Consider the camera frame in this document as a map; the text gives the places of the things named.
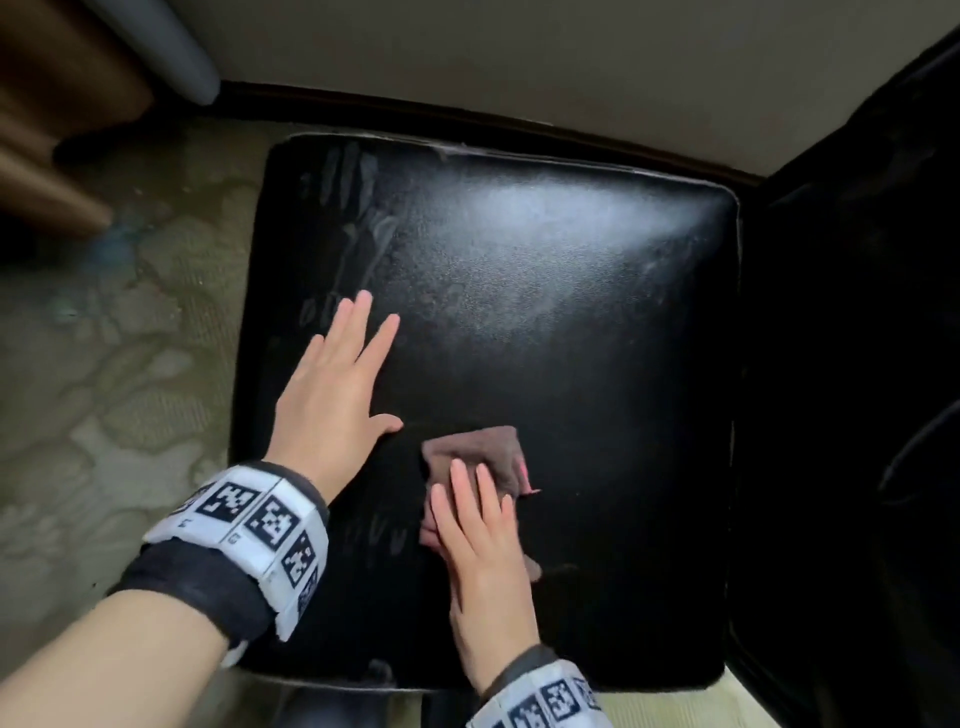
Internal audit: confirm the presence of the person's left hand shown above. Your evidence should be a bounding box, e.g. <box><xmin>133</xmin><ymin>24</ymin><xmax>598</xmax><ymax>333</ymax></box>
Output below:
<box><xmin>263</xmin><ymin>290</ymin><xmax>406</xmax><ymax>506</ymax></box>

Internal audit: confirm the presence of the person's right hand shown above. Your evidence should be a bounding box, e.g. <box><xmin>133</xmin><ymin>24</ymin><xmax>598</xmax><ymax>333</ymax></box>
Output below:
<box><xmin>428</xmin><ymin>458</ymin><xmax>543</xmax><ymax>697</ymax></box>

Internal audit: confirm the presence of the brown cleaning cloth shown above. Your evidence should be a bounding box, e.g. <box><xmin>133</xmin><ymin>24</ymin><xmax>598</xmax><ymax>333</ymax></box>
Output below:
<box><xmin>418</xmin><ymin>425</ymin><xmax>543</xmax><ymax>583</ymax></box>

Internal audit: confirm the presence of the black leather chair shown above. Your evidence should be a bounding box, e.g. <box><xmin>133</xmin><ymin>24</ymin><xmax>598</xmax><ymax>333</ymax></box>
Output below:
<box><xmin>228</xmin><ymin>26</ymin><xmax>960</xmax><ymax>728</ymax></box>

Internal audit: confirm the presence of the black wristband with marker tags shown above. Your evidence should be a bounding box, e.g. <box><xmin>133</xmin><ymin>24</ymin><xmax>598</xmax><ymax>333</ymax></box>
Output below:
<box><xmin>108</xmin><ymin>459</ymin><xmax>331</xmax><ymax>646</ymax></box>
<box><xmin>464</xmin><ymin>644</ymin><xmax>613</xmax><ymax>728</ymax></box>

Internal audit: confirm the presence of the dark wooden baseboard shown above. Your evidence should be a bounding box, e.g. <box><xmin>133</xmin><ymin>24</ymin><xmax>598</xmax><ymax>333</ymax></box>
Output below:
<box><xmin>213</xmin><ymin>80</ymin><xmax>763</xmax><ymax>189</ymax></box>

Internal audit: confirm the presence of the grey curtain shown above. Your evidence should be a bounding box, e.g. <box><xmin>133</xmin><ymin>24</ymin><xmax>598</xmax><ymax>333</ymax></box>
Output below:
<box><xmin>82</xmin><ymin>0</ymin><xmax>221</xmax><ymax>106</ymax></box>

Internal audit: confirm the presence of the beige curtain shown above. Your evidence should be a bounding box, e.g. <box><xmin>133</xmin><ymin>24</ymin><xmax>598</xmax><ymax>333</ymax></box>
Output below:
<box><xmin>0</xmin><ymin>0</ymin><xmax>155</xmax><ymax>238</ymax></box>

